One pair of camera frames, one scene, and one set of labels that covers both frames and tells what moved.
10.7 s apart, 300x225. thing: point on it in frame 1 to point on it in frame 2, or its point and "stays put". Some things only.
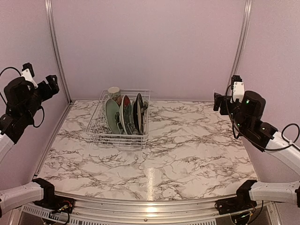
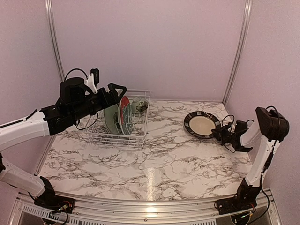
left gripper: [48, 93] to [113, 98]
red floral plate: [126, 115] stays put
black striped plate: [138, 114] to [200, 123]
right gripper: [218, 99] to [218, 133]
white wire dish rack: [121, 118] stays put
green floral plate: [113, 115] stays put
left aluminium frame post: [48, 6] stays put
